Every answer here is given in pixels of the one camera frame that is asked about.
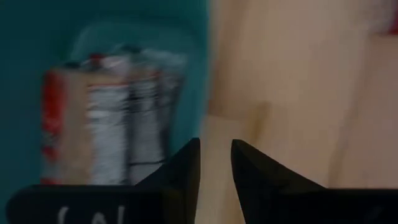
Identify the red popcorn bag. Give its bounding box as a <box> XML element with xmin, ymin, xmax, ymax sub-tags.
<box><xmin>40</xmin><ymin>46</ymin><xmax>189</xmax><ymax>187</ymax></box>

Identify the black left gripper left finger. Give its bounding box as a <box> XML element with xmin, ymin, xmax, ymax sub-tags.
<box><xmin>5</xmin><ymin>137</ymin><xmax>201</xmax><ymax>224</ymax></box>

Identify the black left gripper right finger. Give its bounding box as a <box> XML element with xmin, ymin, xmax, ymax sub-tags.
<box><xmin>230</xmin><ymin>139</ymin><xmax>398</xmax><ymax>224</ymax></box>

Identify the teal plastic basket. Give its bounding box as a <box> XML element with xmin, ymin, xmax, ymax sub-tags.
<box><xmin>0</xmin><ymin>0</ymin><xmax>210</xmax><ymax>224</ymax></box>

